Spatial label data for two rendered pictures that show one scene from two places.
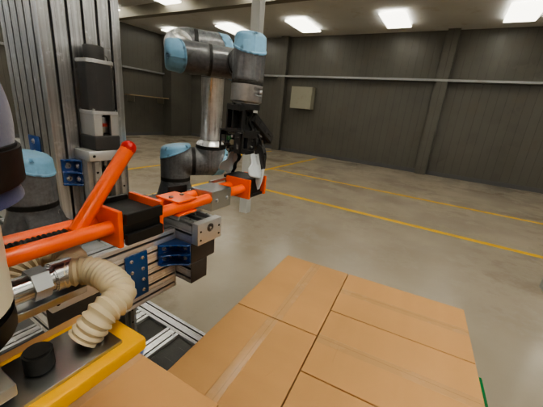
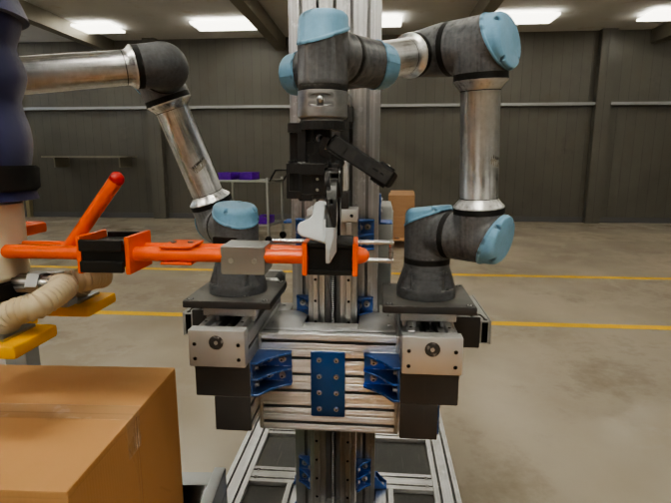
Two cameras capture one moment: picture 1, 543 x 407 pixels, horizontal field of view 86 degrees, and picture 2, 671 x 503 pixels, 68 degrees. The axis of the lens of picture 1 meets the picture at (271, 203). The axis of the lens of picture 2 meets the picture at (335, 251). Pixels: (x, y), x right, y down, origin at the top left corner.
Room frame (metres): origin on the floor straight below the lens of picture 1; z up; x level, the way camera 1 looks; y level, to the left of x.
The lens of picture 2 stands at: (0.45, -0.63, 1.38)
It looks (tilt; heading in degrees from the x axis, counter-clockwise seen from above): 11 degrees down; 65
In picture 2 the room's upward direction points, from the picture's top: straight up
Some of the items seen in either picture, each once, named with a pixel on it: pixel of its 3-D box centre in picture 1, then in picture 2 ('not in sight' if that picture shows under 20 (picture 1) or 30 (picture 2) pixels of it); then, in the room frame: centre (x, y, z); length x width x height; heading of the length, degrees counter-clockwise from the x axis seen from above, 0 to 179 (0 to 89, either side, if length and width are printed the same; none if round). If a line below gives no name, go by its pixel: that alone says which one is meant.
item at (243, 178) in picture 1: (246, 184); (331, 254); (0.76, 0.07, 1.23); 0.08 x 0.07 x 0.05; 152
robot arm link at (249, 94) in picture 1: (247, 94); (323, 107); (0.75, 0.08, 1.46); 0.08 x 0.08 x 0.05
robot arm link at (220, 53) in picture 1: (231, 64); (357, 64); (0.84, 0.14, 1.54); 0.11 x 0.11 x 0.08; 23
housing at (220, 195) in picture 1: (211, 195); (247, 256); (0.64, 0.14, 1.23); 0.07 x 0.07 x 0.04; 62
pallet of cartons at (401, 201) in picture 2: not in sight; (414, 217); (5.09, 6.34, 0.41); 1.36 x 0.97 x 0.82; 62
